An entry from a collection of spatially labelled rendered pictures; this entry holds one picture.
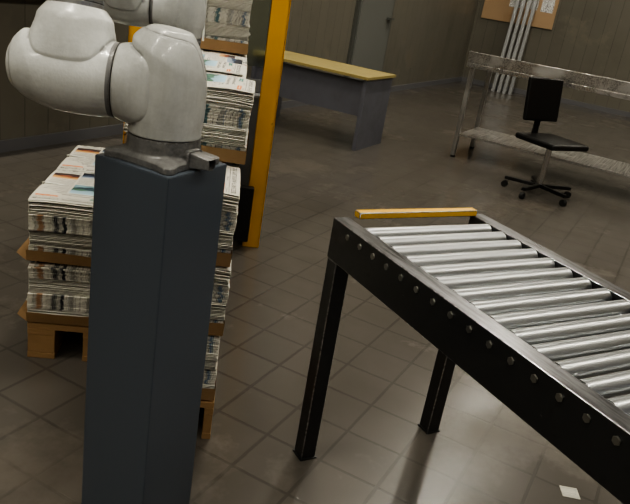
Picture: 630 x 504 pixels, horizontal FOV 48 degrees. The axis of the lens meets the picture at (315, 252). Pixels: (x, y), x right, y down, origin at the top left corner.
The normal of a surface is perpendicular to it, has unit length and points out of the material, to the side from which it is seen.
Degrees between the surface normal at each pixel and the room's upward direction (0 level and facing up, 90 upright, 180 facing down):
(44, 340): 90
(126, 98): 98
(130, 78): 84
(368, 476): 0
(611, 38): 90
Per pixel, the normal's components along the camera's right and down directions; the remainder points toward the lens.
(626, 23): -0.48, 0.25
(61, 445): 0.15, -0.92
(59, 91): -0.05, 0.61
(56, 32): -0.05, 0.14
